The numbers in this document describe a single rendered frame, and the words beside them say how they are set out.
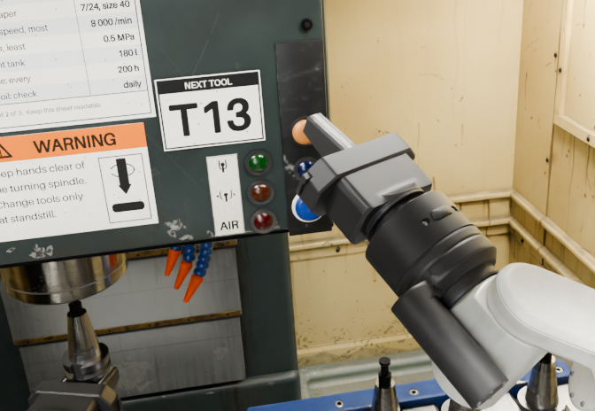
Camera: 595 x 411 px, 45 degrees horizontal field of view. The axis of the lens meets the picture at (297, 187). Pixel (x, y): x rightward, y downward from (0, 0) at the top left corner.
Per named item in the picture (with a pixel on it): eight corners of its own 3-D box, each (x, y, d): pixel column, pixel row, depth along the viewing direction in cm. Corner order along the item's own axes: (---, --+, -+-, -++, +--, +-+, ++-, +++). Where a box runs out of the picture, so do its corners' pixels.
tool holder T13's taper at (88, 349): (106, 345, 102) (98, 304, 99) (93, 365, 98) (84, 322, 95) (77, 344, 102) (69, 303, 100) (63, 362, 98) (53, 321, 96)
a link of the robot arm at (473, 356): (492, 211, 60) (594, 314, 55) (436, 286, 68) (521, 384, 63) (402, 251, 54) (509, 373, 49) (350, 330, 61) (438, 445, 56)
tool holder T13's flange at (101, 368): (118, 357, 103) (115, 343, 102) (99, 384, 98) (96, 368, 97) (77, 354, 104) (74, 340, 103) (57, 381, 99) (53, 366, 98)
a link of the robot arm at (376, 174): (415, 112, 66) (507, 203, 61) (380, 182, 73) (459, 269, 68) (311, 147, 59) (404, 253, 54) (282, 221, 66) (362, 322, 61)
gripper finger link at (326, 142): (315, 109, 68) (356, 153, 65) (306, 133, 70) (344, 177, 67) (302, 112, 67) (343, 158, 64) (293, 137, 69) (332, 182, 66)
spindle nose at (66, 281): (143, 244, 102) (131, 166, 97) (108, 306, 87) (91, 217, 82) (34, 247, 103) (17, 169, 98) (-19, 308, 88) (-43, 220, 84)
